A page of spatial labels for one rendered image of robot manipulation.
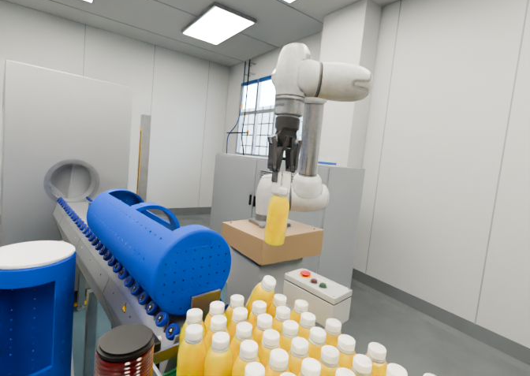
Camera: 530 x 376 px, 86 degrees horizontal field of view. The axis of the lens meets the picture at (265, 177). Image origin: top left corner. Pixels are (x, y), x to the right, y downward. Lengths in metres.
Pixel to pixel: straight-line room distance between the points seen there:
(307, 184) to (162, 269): 0.85
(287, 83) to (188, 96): 5.68
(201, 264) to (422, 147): 2.87
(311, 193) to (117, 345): 1.23
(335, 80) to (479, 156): 2.52
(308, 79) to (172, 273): 0.70
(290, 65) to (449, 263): 2.86
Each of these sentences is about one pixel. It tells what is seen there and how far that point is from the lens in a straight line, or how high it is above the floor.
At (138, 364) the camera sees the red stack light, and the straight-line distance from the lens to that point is 0.42.
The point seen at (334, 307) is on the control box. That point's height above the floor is 1.07.
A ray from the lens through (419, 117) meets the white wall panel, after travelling 3.53.
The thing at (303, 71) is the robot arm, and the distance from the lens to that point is 0.87.
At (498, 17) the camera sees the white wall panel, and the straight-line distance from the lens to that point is 3.56.
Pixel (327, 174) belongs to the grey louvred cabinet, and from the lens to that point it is 2.47.
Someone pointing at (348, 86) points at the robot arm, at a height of 1.71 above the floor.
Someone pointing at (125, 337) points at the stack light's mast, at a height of 1.26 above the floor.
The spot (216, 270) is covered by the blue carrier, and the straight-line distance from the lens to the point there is 1.04.
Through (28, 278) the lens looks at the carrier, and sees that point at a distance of 1.33.
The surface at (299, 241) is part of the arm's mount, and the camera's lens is 1.44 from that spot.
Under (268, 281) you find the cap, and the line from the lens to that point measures 0.87.
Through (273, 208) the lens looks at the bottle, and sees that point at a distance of 0.87.
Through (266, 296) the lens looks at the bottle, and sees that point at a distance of 0.88.
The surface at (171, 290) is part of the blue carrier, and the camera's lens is 0.98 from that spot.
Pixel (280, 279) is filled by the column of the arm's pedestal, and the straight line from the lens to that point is 1.58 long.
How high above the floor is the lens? 1.49
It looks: 5 degrees down
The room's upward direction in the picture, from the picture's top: 6 degrees clockwise
